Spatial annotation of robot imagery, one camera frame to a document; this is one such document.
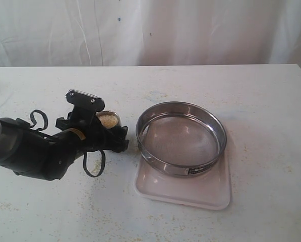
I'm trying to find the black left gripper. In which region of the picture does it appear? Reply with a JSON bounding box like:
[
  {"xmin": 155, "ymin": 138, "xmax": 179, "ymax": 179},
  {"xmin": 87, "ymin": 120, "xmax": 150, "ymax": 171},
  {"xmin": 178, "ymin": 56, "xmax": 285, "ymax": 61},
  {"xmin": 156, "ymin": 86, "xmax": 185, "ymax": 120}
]
[{"xmin": 55, "ymin": 112, "xmax": 129, "ymax": 153}]

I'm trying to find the yellow grain powder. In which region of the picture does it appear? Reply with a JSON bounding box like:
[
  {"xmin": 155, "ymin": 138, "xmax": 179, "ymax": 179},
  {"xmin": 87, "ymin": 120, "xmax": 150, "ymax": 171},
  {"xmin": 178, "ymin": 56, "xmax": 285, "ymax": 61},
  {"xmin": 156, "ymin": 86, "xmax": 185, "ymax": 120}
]
[{"xmin": 98, "ymin": 114, "xmax": 119, "ymax": 129}]

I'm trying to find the stainless steel cup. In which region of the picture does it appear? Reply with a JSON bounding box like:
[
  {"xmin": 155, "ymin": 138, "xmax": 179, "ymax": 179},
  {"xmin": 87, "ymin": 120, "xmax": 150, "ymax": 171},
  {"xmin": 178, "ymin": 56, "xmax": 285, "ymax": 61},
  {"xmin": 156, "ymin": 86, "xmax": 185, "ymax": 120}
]
[{"xmin": 96, "ymin": 110, "xmax": 121, "ymax": 129}]

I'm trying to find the round stainless steel sieve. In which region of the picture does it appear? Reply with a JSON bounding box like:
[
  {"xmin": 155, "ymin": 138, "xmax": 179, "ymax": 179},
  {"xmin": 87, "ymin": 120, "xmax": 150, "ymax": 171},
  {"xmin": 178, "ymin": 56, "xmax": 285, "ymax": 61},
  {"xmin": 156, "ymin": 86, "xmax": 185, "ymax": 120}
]
[{"xmin": 136, "ymin": 101, "xmax": 227, "ymax": 177}]

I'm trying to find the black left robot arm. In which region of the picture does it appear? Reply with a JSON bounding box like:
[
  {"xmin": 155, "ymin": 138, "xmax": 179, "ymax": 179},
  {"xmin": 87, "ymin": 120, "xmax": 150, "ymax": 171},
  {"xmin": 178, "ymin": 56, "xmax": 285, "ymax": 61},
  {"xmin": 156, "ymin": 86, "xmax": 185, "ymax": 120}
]
[{"xmin": 0, "ymin": 109, "xmax": 129, "ymax": 181}]

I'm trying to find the white square plastic tray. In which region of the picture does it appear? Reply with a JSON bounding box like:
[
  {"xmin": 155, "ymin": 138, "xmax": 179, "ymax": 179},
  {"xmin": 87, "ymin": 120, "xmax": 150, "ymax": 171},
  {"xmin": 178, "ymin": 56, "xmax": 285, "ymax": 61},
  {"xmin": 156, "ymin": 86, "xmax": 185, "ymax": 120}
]
[{"xmin": 134, "ymin": 151, "xmax": 231, "ymax": 210}]

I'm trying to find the white backdrop curtain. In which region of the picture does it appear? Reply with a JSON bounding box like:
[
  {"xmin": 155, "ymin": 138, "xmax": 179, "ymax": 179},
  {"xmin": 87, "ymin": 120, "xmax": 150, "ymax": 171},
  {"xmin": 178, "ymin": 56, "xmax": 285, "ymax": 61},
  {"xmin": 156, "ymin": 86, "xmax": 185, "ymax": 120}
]
[{"xmin": 0, "ymin": 1, "xmax": 301, "ymax": 67}]

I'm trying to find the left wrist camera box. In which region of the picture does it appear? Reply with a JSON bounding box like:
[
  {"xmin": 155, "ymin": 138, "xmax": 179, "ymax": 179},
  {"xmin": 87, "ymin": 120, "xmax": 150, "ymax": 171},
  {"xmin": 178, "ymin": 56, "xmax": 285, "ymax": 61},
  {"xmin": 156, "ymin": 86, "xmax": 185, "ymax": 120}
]
[{"xmin": 66, "ymin": 89, "xmax": 105, "ymax": 120}]

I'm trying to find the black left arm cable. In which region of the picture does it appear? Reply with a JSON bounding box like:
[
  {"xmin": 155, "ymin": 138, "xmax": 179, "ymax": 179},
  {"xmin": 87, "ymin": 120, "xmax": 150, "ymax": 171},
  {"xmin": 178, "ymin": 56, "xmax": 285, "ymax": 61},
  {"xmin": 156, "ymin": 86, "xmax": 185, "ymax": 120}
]
[{"xmin": 29, "ymin": 108, "xmax": 106, "ymax": 177}]

